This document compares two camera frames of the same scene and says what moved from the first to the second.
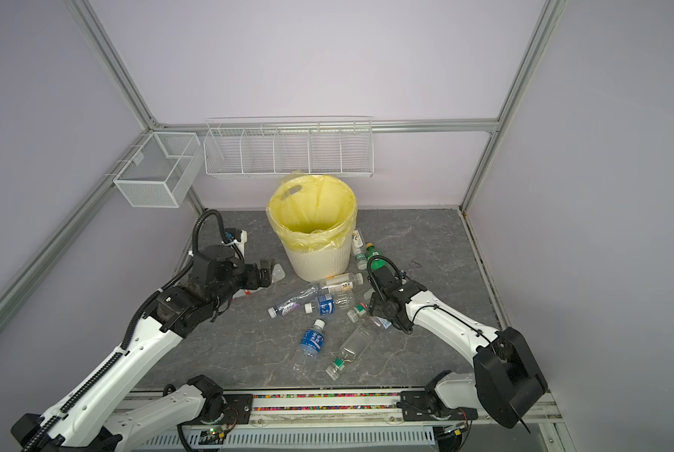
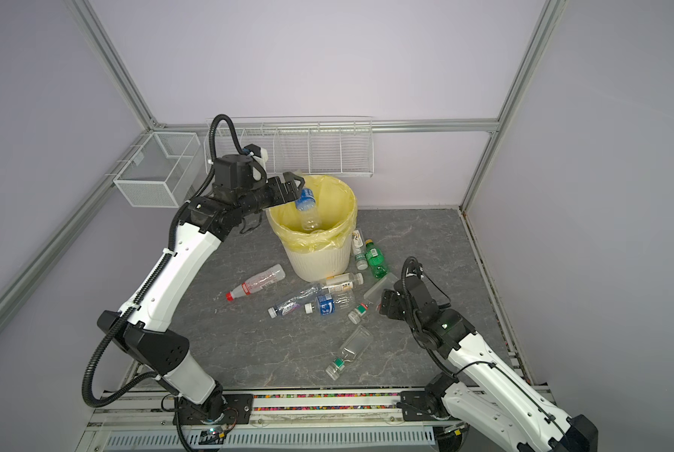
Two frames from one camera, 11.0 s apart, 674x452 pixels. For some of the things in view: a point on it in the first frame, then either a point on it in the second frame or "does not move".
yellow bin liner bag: (312, 213) does not move
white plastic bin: (316, 266) does not move
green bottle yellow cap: (372, 251) does not move
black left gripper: (253, 282) -> (276, 185)
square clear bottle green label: (352, 348) does not move
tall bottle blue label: (311, 345) -> (306, 204)
